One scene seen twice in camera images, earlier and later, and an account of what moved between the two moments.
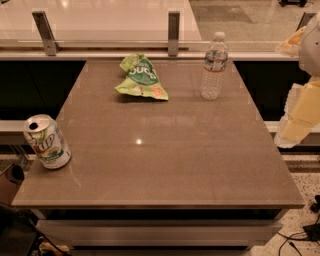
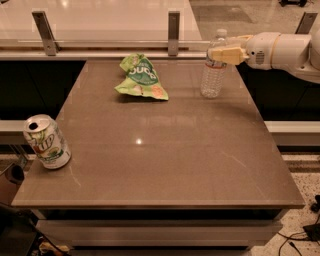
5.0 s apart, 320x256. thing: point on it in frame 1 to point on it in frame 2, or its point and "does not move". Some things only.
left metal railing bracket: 51,46 does not move
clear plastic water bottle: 213,81 does not move
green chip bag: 142,78 does not move
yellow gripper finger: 301,114 to 231,55
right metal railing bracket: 304,20 does not move
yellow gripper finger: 291,46 to 238,41
